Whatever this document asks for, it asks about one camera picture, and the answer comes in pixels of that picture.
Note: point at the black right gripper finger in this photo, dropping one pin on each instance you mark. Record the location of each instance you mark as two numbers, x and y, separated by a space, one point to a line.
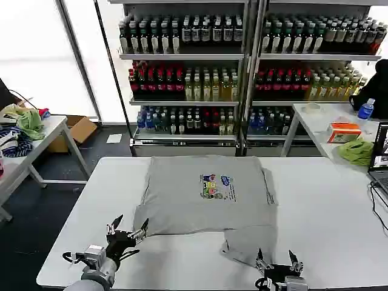
296 264
261 263

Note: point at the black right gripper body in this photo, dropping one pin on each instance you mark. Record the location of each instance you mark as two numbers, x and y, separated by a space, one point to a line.
282 272

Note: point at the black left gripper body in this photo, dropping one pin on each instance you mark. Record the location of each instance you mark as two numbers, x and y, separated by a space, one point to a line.
119 244

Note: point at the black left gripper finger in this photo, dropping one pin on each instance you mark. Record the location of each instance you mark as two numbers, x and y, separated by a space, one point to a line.
113 225
141 232

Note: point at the grey printed t-shirt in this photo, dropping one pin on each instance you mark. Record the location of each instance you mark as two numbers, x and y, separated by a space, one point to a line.
194 212

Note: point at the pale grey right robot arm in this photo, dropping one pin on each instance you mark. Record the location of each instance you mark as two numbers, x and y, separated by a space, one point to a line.
295 286

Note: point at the white paper sheet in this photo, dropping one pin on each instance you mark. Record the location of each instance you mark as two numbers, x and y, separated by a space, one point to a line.
114 139

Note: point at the brown cardboard box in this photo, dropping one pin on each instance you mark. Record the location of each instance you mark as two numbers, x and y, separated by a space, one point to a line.
82 128

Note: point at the white side table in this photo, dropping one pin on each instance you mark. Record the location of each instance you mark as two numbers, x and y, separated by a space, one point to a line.
50 127

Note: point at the black laptop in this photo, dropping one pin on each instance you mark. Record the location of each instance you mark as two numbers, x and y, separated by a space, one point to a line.
380 179

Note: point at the light green cloth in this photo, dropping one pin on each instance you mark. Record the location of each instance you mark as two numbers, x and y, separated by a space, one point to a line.
356 151

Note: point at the blue white striped cloth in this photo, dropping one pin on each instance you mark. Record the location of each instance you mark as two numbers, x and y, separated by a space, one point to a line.
16 142

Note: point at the green crumpled cloth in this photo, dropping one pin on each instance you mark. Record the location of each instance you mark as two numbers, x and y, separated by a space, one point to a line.
30 124

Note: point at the red blue small garment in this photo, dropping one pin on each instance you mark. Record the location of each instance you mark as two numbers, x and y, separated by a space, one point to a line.
45 112

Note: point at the white desk table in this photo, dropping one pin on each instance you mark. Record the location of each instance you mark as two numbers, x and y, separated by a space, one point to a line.
315 133

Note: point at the orange tissue box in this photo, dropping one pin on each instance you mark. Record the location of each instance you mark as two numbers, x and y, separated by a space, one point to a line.
344 131

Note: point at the thin black pole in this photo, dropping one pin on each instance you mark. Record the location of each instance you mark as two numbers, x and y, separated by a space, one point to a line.
113 75

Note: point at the pale yellow cloth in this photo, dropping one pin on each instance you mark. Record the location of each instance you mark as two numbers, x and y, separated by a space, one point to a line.
10 110

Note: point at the clear tape roll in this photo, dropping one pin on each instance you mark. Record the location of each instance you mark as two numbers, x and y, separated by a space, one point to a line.
313 107

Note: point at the metal shelf with bottles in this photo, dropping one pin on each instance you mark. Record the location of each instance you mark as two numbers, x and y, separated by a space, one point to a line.
182 78
282 78

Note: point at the black bag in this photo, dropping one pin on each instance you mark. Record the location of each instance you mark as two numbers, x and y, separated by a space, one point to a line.
7 95

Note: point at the blue label water bottle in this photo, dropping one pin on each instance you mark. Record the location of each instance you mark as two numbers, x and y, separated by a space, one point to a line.
365 109

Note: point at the grey window frame post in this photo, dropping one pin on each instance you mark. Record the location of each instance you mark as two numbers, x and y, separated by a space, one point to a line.
78 60

